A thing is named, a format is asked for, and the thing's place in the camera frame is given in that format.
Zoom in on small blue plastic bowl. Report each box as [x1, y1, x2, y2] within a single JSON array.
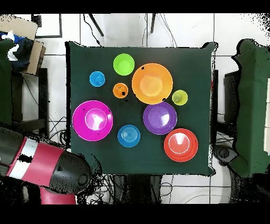
[[117, 124, 141, 148]]

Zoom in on purple plastic bowl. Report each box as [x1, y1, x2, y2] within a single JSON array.
[[142, 101, 178, 136]]

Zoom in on orange plastic cup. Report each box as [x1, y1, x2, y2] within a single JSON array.
[[112, 82, 129, 99]]

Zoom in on large orange plastic bowl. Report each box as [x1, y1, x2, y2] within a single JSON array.
[[131, 62, 174, 105]]

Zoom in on large pink plastic bowl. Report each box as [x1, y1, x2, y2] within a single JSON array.
[[72, 99, 114, 142]]

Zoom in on pale yellow-green plastic cup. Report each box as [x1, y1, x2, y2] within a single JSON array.
[[171, 89, 189, 106]]

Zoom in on small green plastic bowl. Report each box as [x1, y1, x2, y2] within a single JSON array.
[[113, 53, 136, 76]]

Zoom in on blue plastic cup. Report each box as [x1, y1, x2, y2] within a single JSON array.
[[89, 71, 106, 88]]

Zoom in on red plastic bowl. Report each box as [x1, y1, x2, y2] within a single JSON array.
[[163, 128, 199, 163]]

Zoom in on dark green table cloth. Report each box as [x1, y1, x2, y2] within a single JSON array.
[[65, 41, 218, 176]]

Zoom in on black tripod leg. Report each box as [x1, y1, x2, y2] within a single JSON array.
[[150, 13, 157, 34], [88, 13, 105, 37]]

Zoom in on black wooden stool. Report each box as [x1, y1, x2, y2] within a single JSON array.
[[11, 67, 49, 140]]

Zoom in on green cloth covered table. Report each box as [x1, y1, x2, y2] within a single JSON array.
[[0, 39, 17, 127], [230, 39, 270, 178]]

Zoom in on blue and white clothes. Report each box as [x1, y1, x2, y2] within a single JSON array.
[[0, 30, 34, 72]]

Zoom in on brown cardboard box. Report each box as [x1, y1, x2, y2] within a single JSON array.
[[0, 15, 46, 76]]

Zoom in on tangle of floor cables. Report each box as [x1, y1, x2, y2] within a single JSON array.
[[47, 116, 114, 204]]

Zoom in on black cable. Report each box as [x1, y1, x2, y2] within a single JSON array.
[[83, 13, 102, 46]]

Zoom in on black metal frame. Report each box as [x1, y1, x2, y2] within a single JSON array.
[[31, 13, 63, 39]]

